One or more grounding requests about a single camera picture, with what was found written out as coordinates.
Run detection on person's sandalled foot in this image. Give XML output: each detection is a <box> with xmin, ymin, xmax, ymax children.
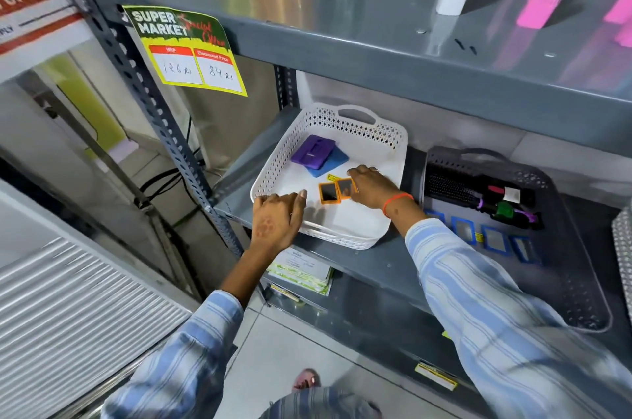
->
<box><xmin>291</xmin><ymin>368</ymin><xmax>322</xmax><ymax>394</ymax></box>

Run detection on black cables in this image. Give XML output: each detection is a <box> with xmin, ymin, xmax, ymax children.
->
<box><xmin>136</xmin><ymin>115</ymin><xmax>208</xmax><ymax>209</ymax></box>

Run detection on purple folding pocket mirror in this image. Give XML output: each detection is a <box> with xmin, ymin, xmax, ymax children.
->
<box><xmin>290</xmin><ymin>134</ymin><xmax>337</xmax><ymax>170</ymax></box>

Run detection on person's left forearm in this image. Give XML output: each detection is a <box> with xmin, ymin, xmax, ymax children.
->
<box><xmin>101</xmin><ymin>240</ymin><xmax>293</xmax><ymax>419</ymax></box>

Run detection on grey plastic basket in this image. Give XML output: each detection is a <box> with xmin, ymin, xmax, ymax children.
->
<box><xmin>423</xmin><ymin>146</ymin><xmax>613</xmax><ymax>334</ymax></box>

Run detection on green and white shelf label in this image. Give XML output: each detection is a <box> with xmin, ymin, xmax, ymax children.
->
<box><xmin>267</xmin><ymin>248</ymin><xmax>335</xmax><ymax>297</ymax></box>

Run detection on black paddle hairbrush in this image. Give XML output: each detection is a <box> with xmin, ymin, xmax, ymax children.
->
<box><xmin>425</xmin><ymin>172</ymin><xmax>536</xmax><ymax>210</ymax></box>

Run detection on person's right hand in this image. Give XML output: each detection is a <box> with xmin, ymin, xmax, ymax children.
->
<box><xmin>347</xmin><ymin>165</ymin><xmax>404</xmax><ymax>211</ymax></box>

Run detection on person's striped garment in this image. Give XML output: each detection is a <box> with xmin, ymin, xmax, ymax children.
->
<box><xmin>259</xmin><ymin>386</ymin><xmax>383</xmax><ymax>419</ymax></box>

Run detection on orange wrist thread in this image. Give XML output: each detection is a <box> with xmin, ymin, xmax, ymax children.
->
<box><xmin>382</xmin><ymin>192</ymin><xmax>415</xmax><ymax>217</ymax></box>

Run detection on person's left hand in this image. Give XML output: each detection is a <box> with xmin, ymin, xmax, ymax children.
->
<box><xmin>251</xmin><ymin>190</ymin><xmax>308</xmax><ymax>254</ymax></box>

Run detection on person's right forearm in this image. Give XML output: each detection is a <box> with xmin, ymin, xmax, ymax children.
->
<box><xmin>384</xmin><ymin>196</ymin><xmax>632</xmax><ymax>419</ymax></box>

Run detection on black hairbrush with green tag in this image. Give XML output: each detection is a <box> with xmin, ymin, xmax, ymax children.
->
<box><xmin>476</xmin><ymin>200</ymin><xmax>544</xmax><ymax>231</ymax></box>

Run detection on white plastic basket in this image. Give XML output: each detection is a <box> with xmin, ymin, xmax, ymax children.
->
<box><xmin>250</xmin><ymin>103</ymin><xmax>409</xmax><ymax>251</ymax></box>

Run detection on blue folding pocket mirror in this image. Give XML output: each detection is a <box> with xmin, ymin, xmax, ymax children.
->
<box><xmin>305</xmin><ymin>146</ymin><xmax>350</xmax><ymax>178</ymax></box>

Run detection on white ribbed panel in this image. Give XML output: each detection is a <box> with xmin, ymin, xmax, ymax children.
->
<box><xmin>0</xmin><ymin>236</ymin><xmax>193</xmax><ymax>419</ymax></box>

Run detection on silver mesh basket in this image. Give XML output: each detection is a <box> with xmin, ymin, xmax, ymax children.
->
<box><xmin>612</xmin><ymin>204</ymin><xmax>632</xmax><ymax>325</ymax></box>

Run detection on yellow price sign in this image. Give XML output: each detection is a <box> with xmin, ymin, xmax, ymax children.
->
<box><xmin>122</xmin><ymin>5</ymin><xmax>248</xmax><ymax>97</ymax></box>

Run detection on yellow shelf label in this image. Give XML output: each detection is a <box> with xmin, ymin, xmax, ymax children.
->
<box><xmin>414</xmin><ymin>362</ymin><xmax>459</xmax><ymax>392</ymax></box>

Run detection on grey metal shelf rack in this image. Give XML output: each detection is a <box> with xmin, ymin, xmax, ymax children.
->
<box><xmin>35</xmin><ymin>0</ymin><xmax>632</xmax><ymax>419</ymax></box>

